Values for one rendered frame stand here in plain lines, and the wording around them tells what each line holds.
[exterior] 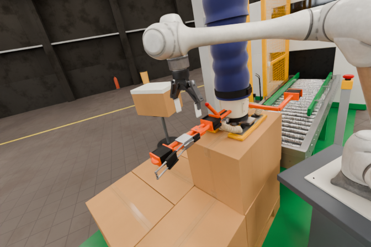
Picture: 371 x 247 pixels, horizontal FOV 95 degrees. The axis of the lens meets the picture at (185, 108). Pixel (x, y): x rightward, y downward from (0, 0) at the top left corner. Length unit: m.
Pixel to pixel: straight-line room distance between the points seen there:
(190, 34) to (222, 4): 0.45
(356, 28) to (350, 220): 0.75
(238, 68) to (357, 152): 0.63
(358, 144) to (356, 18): 0.58
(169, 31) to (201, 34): 0.10
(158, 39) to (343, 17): 0.48
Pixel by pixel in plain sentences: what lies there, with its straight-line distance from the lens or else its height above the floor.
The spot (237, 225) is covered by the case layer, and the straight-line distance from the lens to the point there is 1.19.
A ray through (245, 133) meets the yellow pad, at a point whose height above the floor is 0.97.
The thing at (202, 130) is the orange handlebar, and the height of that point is 1.09.
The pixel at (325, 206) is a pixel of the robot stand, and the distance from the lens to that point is 1.07.
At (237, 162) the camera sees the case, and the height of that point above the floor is 0.92.
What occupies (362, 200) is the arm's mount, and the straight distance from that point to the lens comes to 1.13.
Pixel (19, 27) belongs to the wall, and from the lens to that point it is 9.82.
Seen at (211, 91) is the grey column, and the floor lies 0.78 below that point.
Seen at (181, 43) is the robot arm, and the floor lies 1.53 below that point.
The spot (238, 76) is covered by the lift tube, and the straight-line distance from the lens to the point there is 1.02.
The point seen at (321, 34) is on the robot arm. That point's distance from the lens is 0.74.
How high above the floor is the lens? 1.53
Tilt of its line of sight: 21 degrees down
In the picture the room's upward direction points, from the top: 11 degrees counter-clockwise
